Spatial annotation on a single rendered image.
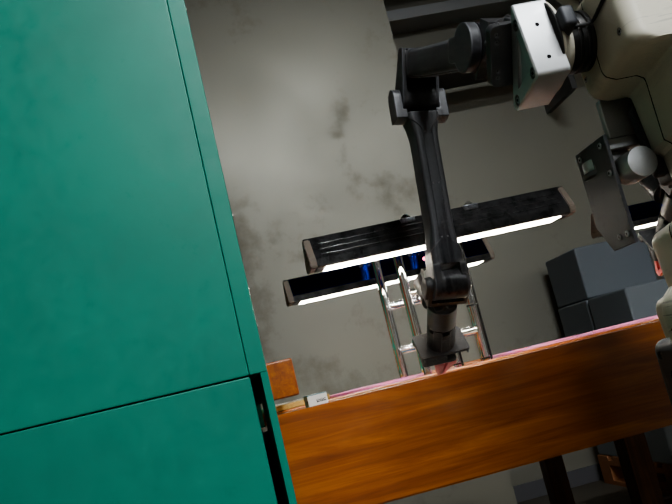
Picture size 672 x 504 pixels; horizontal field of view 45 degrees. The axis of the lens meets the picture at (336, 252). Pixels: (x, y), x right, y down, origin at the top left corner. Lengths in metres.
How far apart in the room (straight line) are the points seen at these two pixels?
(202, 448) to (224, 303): 0.24
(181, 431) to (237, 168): 2.46
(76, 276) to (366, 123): 2.58
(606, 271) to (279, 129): 1.71
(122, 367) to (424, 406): 0.52
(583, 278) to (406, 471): 2.77
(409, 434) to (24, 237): 0.72
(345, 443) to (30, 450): 0.51
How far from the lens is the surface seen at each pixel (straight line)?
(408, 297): 1.96
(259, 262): 3.63
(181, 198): 1.42
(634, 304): 3.76
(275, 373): 1.54
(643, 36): 1.13
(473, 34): 1.28
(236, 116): 3.80
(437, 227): 1.56
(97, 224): 1.42
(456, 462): 1.47
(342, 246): 1.77
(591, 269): 4.14
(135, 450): 1.38
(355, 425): 1.43
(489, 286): 4.48
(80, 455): 1.39
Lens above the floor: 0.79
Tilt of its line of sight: 9 degrees up
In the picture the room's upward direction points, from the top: 14 degrees counter-clockwise
